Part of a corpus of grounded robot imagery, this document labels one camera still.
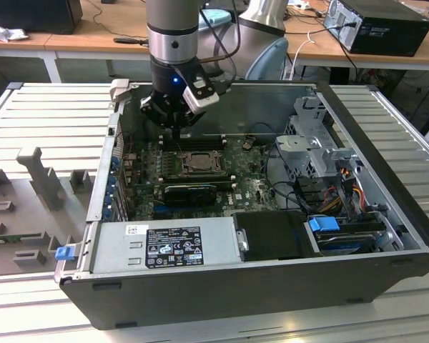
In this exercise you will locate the silver CPU plate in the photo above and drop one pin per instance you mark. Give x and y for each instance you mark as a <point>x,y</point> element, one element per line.
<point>202,162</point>

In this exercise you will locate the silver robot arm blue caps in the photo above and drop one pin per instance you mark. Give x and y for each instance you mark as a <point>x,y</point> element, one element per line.
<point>171,21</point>

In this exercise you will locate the black RAM slot bank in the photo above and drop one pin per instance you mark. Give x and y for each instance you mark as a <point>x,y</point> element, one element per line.
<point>196,178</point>
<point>203,143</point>

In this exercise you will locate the CPU socket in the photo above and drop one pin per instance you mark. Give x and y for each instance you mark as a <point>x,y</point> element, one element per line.
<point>183,172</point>

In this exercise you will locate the round coin battery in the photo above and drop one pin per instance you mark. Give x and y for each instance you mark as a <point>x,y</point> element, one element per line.
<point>246,144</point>

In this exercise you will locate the black graphics card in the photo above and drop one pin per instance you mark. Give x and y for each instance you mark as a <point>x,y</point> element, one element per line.
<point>189,196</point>

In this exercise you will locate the blue card retention clips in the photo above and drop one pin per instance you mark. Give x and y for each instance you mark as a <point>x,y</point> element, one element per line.
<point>111,186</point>

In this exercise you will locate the green motherboard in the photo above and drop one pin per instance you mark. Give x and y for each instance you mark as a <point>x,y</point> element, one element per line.
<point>250,189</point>

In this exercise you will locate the grey metal drive cage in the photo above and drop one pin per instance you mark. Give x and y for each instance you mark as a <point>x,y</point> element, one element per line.
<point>296,146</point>

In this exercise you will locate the grey power supply unit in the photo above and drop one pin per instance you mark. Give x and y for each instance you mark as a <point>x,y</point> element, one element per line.
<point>111,250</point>

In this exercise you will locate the large black box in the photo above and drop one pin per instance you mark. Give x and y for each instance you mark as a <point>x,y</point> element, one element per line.
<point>32,14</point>

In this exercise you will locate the black plastic shroud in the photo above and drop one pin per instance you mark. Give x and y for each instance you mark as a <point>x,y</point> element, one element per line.
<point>271,232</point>

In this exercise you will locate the white power strip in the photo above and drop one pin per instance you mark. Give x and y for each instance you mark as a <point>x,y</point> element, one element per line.
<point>300,5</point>

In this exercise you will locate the grey parts rack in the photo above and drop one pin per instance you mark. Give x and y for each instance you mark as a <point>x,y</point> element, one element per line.
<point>28,214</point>

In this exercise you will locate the crumpled white paper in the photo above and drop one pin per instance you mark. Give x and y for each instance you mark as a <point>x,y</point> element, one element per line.
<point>7,33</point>

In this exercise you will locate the blue case latch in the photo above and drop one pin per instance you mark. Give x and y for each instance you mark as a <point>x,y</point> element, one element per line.
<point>64,253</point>

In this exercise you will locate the black open PC case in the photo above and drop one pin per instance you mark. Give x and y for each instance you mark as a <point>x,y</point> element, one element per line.
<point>200,300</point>

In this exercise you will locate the hard disk in blue carrier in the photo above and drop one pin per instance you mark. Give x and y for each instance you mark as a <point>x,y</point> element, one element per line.
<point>321,225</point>

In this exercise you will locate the black desktop computer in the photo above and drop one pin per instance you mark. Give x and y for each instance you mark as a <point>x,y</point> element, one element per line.
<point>389,35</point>

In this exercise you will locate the small grey wrist camera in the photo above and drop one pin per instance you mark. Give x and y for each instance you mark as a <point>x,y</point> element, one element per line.
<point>144,104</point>

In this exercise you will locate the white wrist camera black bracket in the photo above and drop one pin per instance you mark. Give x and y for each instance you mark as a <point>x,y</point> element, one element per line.
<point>200,101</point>

